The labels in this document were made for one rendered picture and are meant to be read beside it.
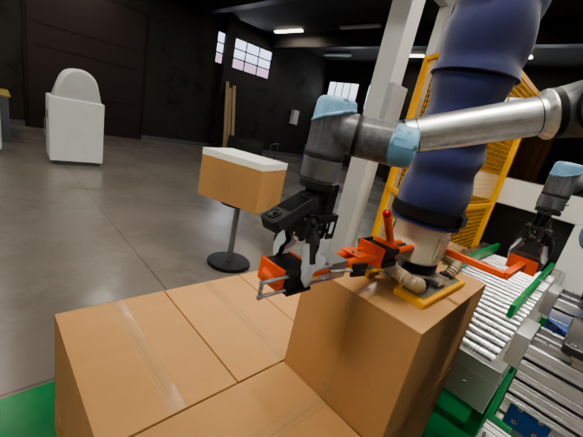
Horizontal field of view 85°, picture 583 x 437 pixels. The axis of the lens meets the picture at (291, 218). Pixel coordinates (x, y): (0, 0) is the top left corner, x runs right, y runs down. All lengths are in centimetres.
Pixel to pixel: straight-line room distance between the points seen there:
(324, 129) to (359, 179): 197
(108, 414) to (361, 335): 71
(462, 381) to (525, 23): 132
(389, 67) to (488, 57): 157
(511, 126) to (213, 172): 229
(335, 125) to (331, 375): 79
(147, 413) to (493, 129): 108
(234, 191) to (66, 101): 387
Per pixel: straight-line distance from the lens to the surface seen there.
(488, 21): 106
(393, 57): 258
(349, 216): 260
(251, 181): 252
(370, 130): 58
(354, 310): 98
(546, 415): 110
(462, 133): 73
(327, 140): 58
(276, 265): 64
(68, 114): 601
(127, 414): 109
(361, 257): 82
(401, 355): 95
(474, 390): 169
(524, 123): 76
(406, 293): 103
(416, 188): 104
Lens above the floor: 137
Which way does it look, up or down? 17 degrees down
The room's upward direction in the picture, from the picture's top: 12 degrees clockwise
